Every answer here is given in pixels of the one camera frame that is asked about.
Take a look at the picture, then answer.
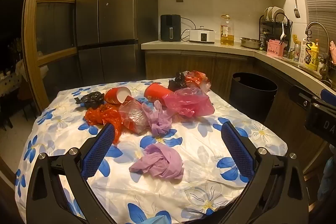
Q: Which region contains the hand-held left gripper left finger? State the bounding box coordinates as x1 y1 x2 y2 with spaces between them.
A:
26 123 117 224

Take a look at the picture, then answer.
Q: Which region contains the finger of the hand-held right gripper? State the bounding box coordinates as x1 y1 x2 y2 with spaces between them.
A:
289 85 319 109
320 88 336 104

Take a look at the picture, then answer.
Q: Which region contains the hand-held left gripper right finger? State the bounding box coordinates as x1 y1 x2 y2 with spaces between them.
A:
221 121 310 224

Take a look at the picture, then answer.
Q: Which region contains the orange-red plastic bag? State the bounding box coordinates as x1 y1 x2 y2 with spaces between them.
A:
84 105 124 145

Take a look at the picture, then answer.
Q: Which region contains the clear reddish plastic bag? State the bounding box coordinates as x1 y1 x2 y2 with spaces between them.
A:
119 96 155 135

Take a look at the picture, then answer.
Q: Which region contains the black trash bin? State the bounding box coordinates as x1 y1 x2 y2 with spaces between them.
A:
229 72 278 125

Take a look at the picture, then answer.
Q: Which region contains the small black plastic bag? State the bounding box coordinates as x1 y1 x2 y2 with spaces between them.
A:
74 91 105 109

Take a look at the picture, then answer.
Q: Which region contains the plain red paper cup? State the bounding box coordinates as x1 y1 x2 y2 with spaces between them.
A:
104 87 132 105

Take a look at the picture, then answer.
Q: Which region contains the purple disposable glove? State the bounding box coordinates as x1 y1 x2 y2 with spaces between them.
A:
129 143 184 180
143 100 174 137

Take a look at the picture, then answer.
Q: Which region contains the pink plastic bag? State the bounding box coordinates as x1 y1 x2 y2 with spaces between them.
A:
161 87 216 118

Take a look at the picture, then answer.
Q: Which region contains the printed red paper cup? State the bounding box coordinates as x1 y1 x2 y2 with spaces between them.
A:
144 83 174 107

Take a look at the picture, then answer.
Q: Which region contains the red printed plastic bag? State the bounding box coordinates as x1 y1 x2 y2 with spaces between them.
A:
184 70 212 93

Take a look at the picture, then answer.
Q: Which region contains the large black plastic bag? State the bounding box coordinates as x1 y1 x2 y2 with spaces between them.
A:
168 71 189 92

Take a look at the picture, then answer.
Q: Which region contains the steel sink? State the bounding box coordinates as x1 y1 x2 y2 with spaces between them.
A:
283 59 324 81

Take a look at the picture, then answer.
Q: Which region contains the yellow detergent bottle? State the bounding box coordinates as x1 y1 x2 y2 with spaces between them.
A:
304 40 320 71

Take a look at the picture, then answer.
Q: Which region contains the beer can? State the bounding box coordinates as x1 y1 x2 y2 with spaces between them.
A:
293 43 301 62

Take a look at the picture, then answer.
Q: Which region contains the white bottle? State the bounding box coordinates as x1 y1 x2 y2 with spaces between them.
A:
299 39 307 64

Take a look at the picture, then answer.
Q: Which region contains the blue floral tablecloth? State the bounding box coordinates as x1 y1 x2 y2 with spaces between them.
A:
14 77 289 224

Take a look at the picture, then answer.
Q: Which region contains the pink utensil basket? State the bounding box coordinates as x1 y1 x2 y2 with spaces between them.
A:
267 39 286 58

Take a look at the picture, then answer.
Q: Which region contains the steel faucet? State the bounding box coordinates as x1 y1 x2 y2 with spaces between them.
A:
304 21 331 56

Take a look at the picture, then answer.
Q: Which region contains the black dish rack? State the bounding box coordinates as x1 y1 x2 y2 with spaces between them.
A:
259 6 293 51

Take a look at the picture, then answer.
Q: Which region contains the steel basin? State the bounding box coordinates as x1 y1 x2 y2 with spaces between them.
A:
240 37 263 50

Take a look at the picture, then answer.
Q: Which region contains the hanging metal spatula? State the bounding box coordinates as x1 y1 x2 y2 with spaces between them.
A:
293 0 301 19

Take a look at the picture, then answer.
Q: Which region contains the cooking oil bottle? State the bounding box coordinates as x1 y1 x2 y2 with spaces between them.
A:
220 14 235 46

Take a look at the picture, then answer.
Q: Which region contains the wooden lower cabinet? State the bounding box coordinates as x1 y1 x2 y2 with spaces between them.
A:
144 50 331 161

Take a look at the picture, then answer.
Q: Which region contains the polka dot tablecloth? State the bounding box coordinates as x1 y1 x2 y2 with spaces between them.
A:
0 74 23 99

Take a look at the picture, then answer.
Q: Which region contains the white electric cooker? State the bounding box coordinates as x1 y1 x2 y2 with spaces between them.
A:
189 26 216 44

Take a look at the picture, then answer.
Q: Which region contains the grey kitchen countertop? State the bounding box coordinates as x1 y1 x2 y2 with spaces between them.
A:
141 40 336 102

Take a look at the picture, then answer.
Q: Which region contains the dark steel refrigerator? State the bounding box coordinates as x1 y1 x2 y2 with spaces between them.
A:
76 0 159 84

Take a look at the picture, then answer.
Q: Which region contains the wooden glass door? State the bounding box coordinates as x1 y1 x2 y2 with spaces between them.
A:
22 0 96 112

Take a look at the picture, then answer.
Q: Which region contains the black air fryer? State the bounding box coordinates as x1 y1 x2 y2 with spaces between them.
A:
160 14 182 42

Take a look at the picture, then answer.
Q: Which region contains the black spiral wire hook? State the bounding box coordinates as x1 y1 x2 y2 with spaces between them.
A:
304 35 316 62

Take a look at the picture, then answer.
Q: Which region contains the black power cable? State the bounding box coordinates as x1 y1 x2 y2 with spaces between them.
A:
181 17 196 42

